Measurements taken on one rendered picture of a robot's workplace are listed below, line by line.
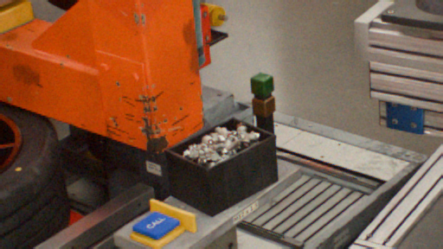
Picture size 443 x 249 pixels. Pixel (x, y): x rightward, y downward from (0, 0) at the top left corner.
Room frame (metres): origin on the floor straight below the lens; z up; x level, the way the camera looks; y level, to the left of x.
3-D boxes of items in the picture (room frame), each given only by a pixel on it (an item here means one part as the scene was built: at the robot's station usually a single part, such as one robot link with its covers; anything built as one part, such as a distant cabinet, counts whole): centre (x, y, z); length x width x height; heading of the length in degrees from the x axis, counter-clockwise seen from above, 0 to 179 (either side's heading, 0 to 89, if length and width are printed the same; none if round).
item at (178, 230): (1.95, 0.27, 0.46); 0.08 x 0.08 x 0.01; 51
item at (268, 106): (2.24, 0.04, 0.59); 0.04 x 0.04 x 0.04; 51
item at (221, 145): (2.12, 0.14, 0.51); 0.20 x 0.14 x 0.13; 133
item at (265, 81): (2.24, 0.04, 0.64); 0.04 x 0.04 x 0.04; 51
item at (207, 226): (2.08, 0.17, 0.44); 0.43 x 0.17 x 0.03; 141
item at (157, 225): (1.95, 0.27, 0.47); 0.07 x 0.07 x 0.02; 51
